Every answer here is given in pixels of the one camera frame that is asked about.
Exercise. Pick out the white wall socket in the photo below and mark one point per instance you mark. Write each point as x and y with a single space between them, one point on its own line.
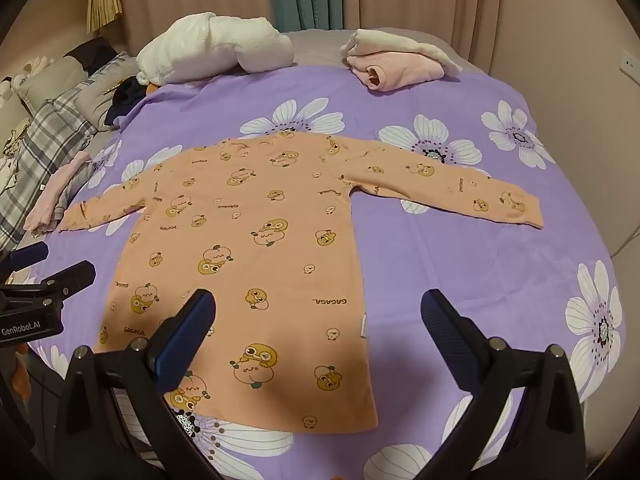
630 66

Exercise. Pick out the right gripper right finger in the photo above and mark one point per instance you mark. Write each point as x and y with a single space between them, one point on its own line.
459 341

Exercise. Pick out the light pink small garment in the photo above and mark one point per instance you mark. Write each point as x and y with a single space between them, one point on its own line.
42 212

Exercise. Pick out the orange cartoon print shirt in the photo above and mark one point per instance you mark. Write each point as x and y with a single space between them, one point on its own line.
265 224

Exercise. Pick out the dark navy clothing pile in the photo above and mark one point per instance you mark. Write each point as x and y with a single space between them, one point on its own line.
125 97

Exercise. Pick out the purple floral bedsheet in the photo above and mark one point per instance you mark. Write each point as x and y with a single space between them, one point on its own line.
554 284

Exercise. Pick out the cream folded garment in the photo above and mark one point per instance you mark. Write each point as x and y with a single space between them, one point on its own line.
370 41

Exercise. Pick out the tan fringed hanging cloth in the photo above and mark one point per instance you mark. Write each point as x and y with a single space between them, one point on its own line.
101 13

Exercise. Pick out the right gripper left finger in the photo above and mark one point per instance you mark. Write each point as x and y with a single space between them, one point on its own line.
174 345

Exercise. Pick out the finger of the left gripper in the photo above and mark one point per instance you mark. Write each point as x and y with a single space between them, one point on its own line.
18 259
70 281

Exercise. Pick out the grey plaid pillow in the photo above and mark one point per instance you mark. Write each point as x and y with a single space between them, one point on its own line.
62 127

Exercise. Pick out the white fluffy folded blanket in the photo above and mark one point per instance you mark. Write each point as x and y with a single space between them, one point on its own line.
204 45

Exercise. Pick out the pink folded garment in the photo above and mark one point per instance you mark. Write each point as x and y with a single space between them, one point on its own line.
391 71

